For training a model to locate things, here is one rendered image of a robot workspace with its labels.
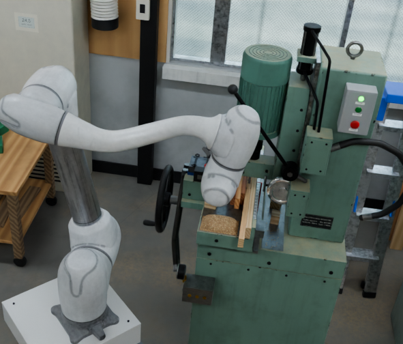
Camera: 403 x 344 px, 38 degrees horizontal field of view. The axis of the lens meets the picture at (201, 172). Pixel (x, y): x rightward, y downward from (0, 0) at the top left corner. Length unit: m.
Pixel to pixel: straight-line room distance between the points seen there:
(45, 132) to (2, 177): 1.52
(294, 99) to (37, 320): 1.18
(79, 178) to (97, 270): 0.30
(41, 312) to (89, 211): 0.40
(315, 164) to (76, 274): 0.89
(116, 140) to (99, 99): 2.20
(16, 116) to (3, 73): 1.97
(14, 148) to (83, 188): 1.46
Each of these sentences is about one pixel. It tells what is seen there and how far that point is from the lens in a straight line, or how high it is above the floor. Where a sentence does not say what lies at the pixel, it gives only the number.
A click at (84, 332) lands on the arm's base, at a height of 0.71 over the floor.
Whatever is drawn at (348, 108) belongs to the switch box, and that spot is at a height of 1.41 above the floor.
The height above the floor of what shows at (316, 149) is 1.25.
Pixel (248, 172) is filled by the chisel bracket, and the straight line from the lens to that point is 2.31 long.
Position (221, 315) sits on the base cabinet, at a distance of 2.56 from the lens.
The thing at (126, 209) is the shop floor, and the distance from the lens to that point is 3.75.
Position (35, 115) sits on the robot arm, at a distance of 1.66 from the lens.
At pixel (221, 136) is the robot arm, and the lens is 1.57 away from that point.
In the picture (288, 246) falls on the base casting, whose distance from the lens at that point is 2.33.
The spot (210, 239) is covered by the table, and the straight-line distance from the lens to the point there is 2.19.
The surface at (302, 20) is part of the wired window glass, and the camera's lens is 3.53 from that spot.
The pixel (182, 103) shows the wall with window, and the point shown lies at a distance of 3.71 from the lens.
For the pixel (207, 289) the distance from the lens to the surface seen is 2.36.
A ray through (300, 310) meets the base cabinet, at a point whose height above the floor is 0.51.
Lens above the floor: 2.27
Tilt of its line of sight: 33 degrees down
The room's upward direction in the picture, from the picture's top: 5 degrees clockwise
